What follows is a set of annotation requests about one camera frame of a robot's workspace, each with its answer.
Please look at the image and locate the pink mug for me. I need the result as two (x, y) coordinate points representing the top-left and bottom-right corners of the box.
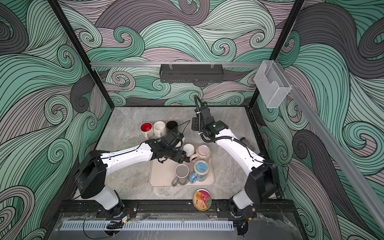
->
(190, 145), (211, 163)

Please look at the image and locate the aluminium rail back wall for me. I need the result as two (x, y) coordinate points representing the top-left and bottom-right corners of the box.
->
(90, 61), (262, 69)

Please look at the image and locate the aluminium rail right wall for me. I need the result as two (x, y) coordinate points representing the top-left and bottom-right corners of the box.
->
(278, 64), (384, 232)

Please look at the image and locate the aluminium rail wall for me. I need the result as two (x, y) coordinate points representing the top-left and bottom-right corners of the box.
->
(90, 61), (262, 69)
(278, 64), (384, 232)

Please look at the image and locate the white slotted cable duct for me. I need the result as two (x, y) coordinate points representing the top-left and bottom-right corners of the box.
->
(59, 221), (235, 232)

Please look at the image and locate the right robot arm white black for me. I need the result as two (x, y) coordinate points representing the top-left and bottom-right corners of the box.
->
(192, 100), (279, 210)

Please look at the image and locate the grey mug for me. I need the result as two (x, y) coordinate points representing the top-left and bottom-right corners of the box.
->
(171, 164), (190, 187)

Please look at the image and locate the white ribbed mug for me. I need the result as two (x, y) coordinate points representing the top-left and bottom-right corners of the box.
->
(153, 121), (167, 138)

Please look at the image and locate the black wall basket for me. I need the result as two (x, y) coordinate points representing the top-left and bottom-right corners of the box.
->
(160, 64), (224, 83)

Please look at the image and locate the beige plastic tray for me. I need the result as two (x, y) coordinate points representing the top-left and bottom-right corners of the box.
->
(149, 145), (215, 188)

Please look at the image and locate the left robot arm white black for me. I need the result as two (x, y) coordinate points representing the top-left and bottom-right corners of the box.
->
(75, 131), (188, 217)

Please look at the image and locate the round colourful tin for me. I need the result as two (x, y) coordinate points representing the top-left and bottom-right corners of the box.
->
(193, 189), (212, 211)

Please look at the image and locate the black mug white base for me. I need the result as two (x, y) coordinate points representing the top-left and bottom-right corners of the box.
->
(183, 144), (195, 163)

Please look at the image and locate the clear acrylic wall holder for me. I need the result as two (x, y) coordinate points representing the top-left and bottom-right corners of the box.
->
(254, 61), (292, 109)

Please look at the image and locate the cream mug red inside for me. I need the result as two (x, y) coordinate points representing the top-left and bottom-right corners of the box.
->
(140, 122), (154, 140)

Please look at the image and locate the blue mug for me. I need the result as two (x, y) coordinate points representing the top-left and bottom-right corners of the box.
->
(190, 160), (209, 184)

